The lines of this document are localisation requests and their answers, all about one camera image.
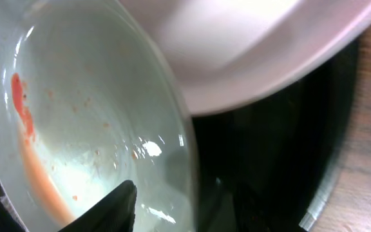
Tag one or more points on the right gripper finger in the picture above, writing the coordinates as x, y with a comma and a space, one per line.
113, 213

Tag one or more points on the light grey plate bottom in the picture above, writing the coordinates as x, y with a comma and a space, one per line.
87, 102

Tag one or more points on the pinkish white plate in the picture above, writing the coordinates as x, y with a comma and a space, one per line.
229, 53

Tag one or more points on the round black serving tray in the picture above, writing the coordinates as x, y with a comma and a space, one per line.
270, 166

